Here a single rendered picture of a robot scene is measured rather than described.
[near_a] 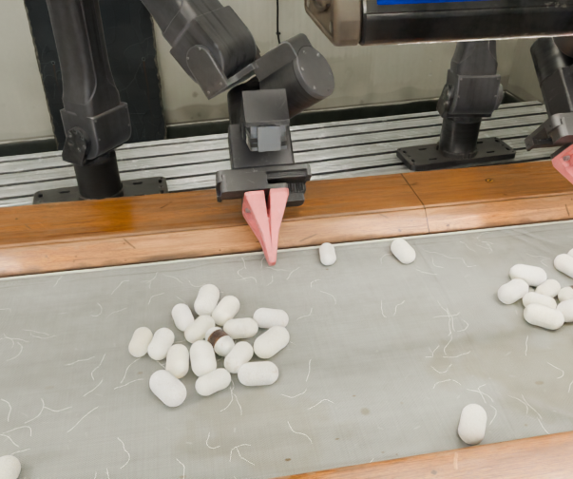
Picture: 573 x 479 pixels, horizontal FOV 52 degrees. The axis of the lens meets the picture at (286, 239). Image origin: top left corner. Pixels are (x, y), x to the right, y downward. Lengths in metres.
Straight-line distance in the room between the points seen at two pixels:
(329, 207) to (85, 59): 0.36
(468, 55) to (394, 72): 1.84
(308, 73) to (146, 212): 0.25
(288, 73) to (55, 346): 0.35
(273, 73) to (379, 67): 2.14
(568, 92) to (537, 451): 0.37
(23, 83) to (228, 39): 1.94
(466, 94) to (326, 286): 0.47
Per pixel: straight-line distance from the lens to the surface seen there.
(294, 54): 0.63
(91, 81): 0.83
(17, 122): 2.63
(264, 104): 0.58
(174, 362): 0.53
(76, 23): 0.81
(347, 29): 0.32
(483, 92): 1.00
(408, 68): 2.83
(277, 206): 0.62
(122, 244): 0.68
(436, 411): 0.52
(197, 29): 0.67
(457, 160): 1.05
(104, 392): 0.54
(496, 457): 0.47
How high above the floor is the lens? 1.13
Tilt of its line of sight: 34 degrees down
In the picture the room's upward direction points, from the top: straight up
